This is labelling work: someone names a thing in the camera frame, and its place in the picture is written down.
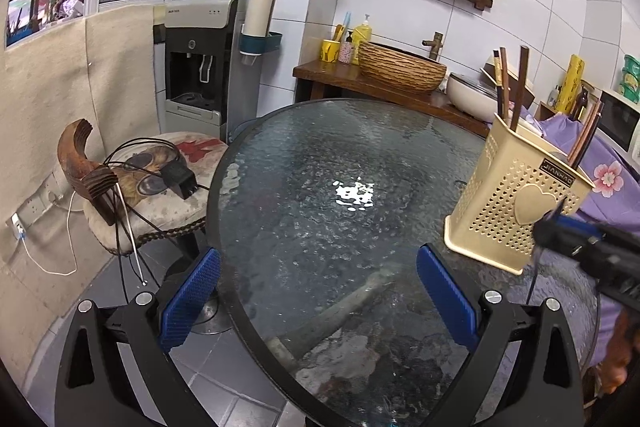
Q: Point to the grey water dispenser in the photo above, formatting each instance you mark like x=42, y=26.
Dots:
x=200, y=22

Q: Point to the purple floral cloth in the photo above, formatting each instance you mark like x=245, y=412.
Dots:
x=625, y=202

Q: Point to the woven basket basin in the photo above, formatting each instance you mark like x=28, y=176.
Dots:
x=400, y=69

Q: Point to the wooden counter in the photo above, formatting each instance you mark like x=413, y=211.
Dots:
x=325, y=77

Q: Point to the yellow roll package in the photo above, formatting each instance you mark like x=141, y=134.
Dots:
x=570, y=82

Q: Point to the bronze faucet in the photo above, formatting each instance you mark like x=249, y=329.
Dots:
x=434, y=44

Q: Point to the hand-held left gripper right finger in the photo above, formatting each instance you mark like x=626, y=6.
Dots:
x=447, y=297

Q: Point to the person's right forearm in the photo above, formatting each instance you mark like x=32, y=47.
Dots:
x=622, y=347

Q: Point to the teal cup holder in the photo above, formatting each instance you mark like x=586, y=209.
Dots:
x=260, y=44

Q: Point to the white microwave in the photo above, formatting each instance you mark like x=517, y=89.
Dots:
x=617, y=122

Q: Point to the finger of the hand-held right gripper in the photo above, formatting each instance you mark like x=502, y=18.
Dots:
x=575, y=232

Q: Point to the white pan with lid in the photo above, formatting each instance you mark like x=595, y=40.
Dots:
x=470, y=99

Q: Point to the yellow cup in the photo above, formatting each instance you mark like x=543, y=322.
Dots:
x=330, y=52

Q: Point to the green noodle bowl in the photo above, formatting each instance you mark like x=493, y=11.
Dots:
x=631, y=64

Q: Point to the brown and white rice cooker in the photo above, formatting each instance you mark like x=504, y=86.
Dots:
x=487, y=73

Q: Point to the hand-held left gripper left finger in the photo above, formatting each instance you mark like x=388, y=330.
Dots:
x=192, y=297

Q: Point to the white paper cup stack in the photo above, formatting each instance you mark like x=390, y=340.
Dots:
x=260, y=14

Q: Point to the blue toothbrush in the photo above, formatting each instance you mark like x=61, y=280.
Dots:
x=345, y=24

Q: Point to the white power strip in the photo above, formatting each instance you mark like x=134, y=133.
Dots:
x=45, y=199

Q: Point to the brown glass bottle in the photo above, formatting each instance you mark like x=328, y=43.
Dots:
x=581, y=107

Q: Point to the yellow soap pump bottle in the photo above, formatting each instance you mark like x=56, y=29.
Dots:
x=362, y=37

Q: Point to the beige plastic utensil holder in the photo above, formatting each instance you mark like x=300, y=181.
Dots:
x=500, y=217

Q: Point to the green canisters stack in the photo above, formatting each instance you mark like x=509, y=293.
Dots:
x=630, y=87

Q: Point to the wooden chair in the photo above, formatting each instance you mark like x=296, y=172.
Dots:
x=75, y=157

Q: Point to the beige felt cloth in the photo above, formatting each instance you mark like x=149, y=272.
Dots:
x=50, y=107

